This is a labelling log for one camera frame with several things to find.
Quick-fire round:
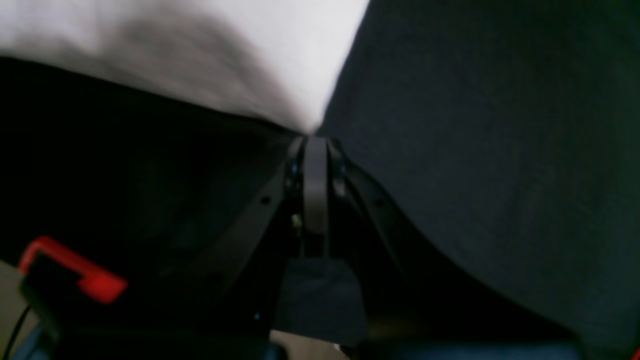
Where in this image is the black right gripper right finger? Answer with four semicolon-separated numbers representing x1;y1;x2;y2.
326;139;585;360

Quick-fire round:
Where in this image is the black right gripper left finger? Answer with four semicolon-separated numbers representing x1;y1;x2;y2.
55;137;329;360

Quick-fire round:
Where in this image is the cream white T-shirt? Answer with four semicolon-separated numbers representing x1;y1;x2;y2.
0;0;369;134

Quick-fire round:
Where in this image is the black orange clamp top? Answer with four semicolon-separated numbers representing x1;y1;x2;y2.
18;235;130;342

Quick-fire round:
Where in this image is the black table cloth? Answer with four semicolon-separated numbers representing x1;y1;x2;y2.
1;0;639;360

